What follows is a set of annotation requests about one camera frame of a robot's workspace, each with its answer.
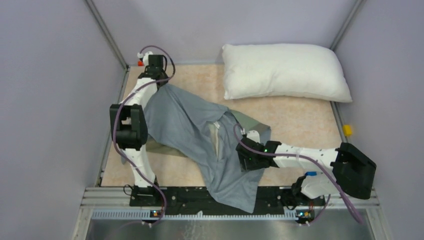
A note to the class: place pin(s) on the grey-blue and beige pillowcase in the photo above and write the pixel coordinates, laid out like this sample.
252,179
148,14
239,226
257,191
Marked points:
204,132

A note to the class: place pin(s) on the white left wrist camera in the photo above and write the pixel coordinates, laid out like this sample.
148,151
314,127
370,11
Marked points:
145,59

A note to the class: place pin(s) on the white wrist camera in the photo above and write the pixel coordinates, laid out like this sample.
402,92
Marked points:
145,59
251,134

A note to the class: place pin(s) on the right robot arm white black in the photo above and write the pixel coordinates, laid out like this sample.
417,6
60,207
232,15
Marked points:
343,170

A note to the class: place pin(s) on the small yellow block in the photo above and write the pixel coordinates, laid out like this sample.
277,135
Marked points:
347,130

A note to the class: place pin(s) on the aluminium frame rail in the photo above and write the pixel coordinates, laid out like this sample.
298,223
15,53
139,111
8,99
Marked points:
110,203

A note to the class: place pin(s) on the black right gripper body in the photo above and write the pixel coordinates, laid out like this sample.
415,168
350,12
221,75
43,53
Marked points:
250,164

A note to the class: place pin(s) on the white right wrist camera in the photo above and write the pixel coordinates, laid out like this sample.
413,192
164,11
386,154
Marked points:
251,134

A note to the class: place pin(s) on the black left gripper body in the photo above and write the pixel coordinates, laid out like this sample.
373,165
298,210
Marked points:
164,73

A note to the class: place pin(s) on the white pillow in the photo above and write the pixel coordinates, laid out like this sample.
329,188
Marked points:
285,69

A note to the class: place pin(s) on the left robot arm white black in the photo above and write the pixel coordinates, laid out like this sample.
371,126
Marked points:
130,132

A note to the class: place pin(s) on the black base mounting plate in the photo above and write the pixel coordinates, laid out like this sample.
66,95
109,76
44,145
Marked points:
190,200

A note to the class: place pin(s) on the multicolour toy brick stack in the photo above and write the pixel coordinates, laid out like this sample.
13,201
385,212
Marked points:
311,173

